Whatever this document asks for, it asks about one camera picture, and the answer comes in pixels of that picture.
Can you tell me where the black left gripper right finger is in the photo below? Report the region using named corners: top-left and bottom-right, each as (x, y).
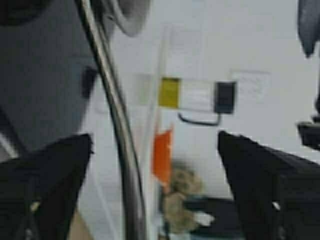
top-left (217, 131), bottom-right (320, 240)

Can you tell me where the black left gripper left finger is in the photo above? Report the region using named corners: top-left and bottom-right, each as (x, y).
top-left (0, 134), bottom-right (93, 240)

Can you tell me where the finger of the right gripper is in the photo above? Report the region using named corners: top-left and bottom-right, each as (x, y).
top-left (297, 114), bottom-right (320, 150)

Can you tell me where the steel frying pan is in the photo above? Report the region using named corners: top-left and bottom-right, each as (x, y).
top-left (75, 0), bottom-right (148, 240)

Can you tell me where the orange plastic bowl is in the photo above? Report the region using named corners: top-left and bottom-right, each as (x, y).
top-left (152, 126), bottom-right (174, 190)

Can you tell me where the glass oil beaker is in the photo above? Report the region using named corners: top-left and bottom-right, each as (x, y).
top-left (136, 73), bottom-right (237, 113)

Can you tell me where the black glass stove cooktop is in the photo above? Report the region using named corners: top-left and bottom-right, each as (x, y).
top-left (0, 0), bottom-right (97, 157)

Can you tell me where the white wall power outlet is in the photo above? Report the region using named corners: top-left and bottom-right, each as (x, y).
top-left (230, 70), bottom-right (272, 103)

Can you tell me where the black power plug cable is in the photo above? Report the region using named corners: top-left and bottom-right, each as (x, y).
top-left (177, 80), bottom-right (237, 127)

